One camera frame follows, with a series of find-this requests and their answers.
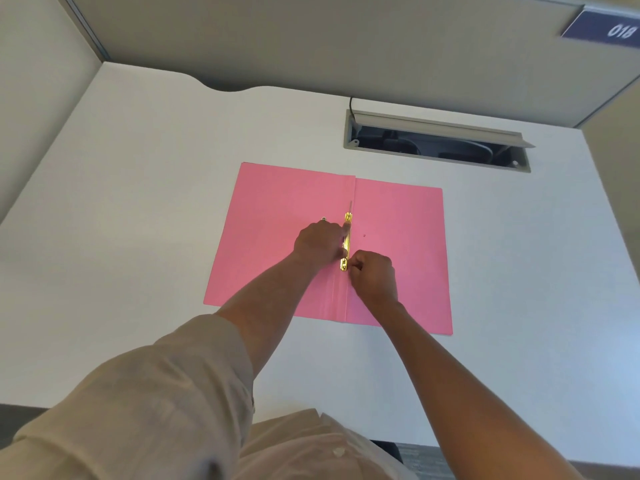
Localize person's left hand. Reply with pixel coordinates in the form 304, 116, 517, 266
292, 219, 353, 269

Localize person's right hand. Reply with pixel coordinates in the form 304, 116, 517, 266
346, 249, 401, 308

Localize gold metal fastener bar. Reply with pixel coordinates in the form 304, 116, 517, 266
339, 212, 355, 273

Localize pink folder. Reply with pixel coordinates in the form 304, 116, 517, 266
203, 161, 454, 337

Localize person's right forearm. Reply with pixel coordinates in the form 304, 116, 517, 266
367, 299, 586, 480

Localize beige shirt torso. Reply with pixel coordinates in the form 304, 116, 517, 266
237, 408, 419, 480

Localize grey desk partition panel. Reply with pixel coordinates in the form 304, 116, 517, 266
55, 0, 640, 129

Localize white rounded side divider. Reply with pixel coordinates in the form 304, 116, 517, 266
0, 0, 103, 225

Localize blue number label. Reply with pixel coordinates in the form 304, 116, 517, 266
561, 8, 640, 49

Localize grey desk cable port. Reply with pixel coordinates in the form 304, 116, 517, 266
343, 109, 536, 174

